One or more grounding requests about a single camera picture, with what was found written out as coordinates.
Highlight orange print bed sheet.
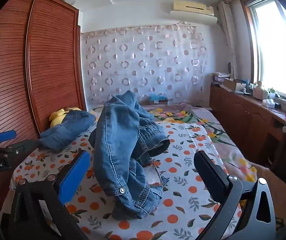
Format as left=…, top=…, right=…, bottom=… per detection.
left=10, top=121, right=243, bottom=240

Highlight small cardboard box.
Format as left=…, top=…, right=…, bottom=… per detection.
left=140, top=99, right=170, bottom=106

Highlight white air conditioner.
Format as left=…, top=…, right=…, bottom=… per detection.
left=173, top=0, right=215, bottom=15

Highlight long wooden cabinet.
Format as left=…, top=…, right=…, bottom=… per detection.
left=209, top=84, right=286, bottom=178

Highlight plain blue denim pants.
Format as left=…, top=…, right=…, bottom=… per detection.
left=40, top=110, right=96, bottom=153

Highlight open cardboard box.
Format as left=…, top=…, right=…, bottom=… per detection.
left=223, top=78, right=246, bottom=92

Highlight beige window curtain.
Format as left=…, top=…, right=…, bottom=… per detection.
left=218, top=1, right=241, bottom=80

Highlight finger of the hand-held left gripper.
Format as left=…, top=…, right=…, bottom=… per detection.
left=0, top=129, right=17, bottom=144
left=0, top=140, right=41, bottom=158

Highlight circle pattern sheer curtain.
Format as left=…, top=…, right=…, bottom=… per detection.
left=81, top=24, right=207, bottom=107

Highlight floral blanket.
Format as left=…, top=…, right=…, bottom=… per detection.
left=88, top=102, right=258, bottom=183

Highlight white plastic jug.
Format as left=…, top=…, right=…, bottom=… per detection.
left=252, top=80, right=268, bottom=100

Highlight wooden louvered wardrobe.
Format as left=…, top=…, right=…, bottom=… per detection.
left=0, top=0, right=87, bottom=213

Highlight pile of papers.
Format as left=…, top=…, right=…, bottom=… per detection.
left=211, top=72, right=231, bottom=84

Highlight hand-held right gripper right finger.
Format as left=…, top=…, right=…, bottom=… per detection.
left=194, top=150, right=276, bottom=240

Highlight window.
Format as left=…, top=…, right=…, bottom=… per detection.
left=243, top=0, right=286, bottom=105

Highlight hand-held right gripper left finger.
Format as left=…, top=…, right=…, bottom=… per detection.
left=9, top=150, right=91, bottom=240

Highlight yellow plush toy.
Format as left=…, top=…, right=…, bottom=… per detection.
left=49, top=107, right=81, bottom=128

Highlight embroidered blue denim pants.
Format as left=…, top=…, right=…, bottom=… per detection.
left=89, top=91, right=171, bottom=220

